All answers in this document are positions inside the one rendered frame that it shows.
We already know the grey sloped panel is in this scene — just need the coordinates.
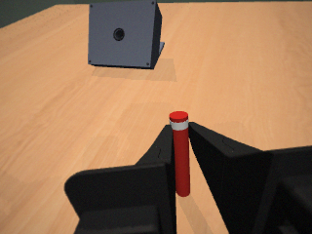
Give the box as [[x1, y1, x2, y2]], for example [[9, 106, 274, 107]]
[[88, 0, 165, 70]]

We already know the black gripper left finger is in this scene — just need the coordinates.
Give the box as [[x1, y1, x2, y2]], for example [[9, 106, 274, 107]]
[[63, 125, 176, 234]]

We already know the red peg with white band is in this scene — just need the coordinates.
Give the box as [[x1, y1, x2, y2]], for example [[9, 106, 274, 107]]
[[169, 111, 190, 197]]

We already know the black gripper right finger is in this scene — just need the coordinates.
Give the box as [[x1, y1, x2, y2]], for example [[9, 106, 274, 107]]
[[188, 122, 312, 234]]

